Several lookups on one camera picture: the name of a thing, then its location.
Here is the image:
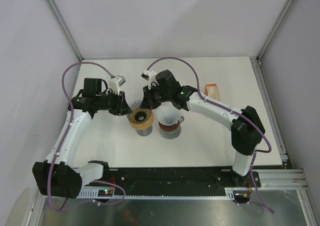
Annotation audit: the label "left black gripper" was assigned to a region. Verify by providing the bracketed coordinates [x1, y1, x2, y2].
[96, 89, 132, 116]

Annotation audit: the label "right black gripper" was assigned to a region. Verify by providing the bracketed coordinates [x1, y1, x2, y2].
[141, 83, 172, 110]

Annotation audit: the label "white paper cone filter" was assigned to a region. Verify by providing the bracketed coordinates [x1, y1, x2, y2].
[156, 105, 182, 126]

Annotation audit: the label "grey glass carafe with collar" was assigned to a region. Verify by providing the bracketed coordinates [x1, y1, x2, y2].
[136, 126, 153, 136]

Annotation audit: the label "dark wooden dripper ring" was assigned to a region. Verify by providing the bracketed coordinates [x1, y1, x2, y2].
[158, 121, 181, 133]

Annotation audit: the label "clear ribbed glass server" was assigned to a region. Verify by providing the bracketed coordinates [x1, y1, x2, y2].
[160, 126, 182, 140]

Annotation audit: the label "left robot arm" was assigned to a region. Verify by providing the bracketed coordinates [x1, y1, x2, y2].
[32, 76, 131, 199]

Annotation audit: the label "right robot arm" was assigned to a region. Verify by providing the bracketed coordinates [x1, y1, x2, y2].
[141, 70, 265, 186]

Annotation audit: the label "orange coffee filter holder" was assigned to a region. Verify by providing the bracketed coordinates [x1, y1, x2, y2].
[204, 84, 217, 98]

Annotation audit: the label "white paper coffee filters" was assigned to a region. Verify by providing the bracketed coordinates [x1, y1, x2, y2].
[207, 85, 221, 101]

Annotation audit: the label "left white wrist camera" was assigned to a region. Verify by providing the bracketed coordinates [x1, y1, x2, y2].
[108, 75, 126, 95]

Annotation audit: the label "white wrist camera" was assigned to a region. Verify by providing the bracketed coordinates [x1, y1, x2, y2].
[108, 75, 126, 95]
[141, 70, 158, 89]

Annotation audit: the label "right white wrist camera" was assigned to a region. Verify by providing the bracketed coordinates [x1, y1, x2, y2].
[141, 70, 158, 89]

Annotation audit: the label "white slotted cable duct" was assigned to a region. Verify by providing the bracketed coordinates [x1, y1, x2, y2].
[74, 187, 238, 201]

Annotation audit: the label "left aluminium corner post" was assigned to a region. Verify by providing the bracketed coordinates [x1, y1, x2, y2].
[44, 0, 84, 62]

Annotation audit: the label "aluminium corner post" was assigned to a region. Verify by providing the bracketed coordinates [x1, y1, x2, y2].
[44, 0, 84, 62]
[256, 0, 297, 61]

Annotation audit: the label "right aluminium corner post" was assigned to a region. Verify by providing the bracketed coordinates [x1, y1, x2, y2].
[256, 0, 297, 61]

